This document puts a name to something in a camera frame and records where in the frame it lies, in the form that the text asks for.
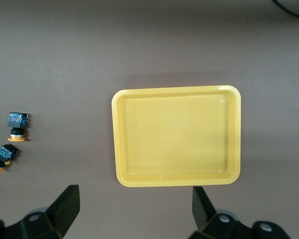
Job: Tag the yellow push button green-marked label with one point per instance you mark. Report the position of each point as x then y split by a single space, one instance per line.
5 153

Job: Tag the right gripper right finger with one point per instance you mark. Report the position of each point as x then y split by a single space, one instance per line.
206 219

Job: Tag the yellow push button red-marked label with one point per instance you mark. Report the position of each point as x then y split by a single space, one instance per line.
17 120

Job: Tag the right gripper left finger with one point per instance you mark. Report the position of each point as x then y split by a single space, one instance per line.
57 214

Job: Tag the yellow plastic tray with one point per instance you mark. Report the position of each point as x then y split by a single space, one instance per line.
177 139

